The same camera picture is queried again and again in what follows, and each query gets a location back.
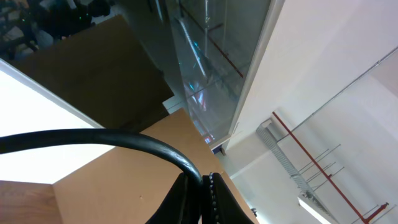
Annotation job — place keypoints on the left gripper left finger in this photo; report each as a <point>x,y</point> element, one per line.
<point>181,205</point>

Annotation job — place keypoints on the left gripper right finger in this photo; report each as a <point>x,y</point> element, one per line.
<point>218,205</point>

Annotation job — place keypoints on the cardboard panel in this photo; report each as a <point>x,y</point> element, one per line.
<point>127,186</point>

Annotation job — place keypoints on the glass partition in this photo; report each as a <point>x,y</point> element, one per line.
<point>219,44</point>

